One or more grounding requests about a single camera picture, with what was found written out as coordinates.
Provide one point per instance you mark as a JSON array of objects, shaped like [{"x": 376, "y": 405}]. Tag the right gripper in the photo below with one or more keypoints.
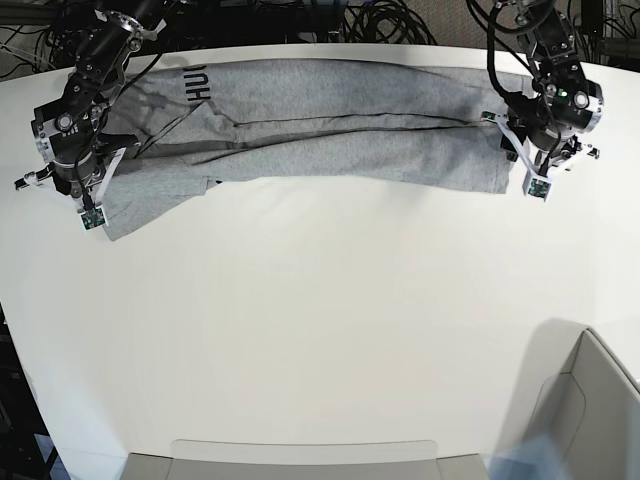
[{"x": 78, "y": 168}]

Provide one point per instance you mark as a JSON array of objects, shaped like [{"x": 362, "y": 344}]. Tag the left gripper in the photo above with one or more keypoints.
[{"x": 558, "y": 137}]

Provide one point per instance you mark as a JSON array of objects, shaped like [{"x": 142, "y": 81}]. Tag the grey T-shirt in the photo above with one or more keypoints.
[{"x": 201, "y": 126}]

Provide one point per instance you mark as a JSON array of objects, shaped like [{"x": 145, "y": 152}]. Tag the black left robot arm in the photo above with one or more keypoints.
[{"x": 567, "y": 102}]

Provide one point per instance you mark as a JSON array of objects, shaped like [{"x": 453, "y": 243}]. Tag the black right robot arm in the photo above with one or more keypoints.
[{"x": 68, "y": 132}]

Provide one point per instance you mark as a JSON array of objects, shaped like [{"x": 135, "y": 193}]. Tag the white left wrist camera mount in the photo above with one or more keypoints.
[{"x": 536, "y": 184}]

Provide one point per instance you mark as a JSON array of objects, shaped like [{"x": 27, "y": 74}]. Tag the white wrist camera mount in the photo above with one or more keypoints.
[
  {"x": 90, "y": 209},
  {"x": 536, "y": 184}
]

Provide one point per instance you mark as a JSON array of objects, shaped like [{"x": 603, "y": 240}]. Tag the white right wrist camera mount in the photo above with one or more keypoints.
[{"x": 90, "y": 209}]

